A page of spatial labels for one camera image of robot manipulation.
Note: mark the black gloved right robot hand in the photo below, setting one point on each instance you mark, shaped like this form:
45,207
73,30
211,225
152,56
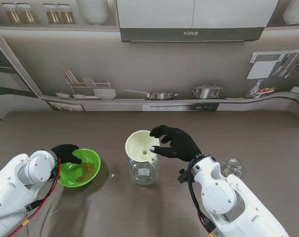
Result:
181,145

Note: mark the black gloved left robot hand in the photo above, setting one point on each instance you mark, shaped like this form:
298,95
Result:
65,154

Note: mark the green plastic bowl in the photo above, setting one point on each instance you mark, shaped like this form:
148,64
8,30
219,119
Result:
70,175

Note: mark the mung beans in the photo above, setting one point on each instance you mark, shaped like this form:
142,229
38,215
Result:
87,171

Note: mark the cream plastic funnel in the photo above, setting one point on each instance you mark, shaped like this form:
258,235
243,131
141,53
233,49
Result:
137,145

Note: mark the clear glass jar lid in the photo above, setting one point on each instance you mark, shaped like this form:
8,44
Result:
232,168

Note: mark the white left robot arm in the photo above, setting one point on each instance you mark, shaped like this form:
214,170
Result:
23,175

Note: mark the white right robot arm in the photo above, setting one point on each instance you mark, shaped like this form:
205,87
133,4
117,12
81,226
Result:
218,197

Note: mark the clear glass jar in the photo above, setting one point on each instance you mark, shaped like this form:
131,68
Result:
144,174

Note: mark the printed kitchen backdrop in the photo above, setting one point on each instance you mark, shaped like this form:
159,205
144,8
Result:
164,69

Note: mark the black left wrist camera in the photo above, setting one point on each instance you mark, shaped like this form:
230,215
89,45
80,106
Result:
53,176

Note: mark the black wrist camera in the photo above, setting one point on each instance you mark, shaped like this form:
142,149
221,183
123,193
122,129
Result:
183,176
53,176

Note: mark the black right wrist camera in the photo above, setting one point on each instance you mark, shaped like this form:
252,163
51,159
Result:
183,176

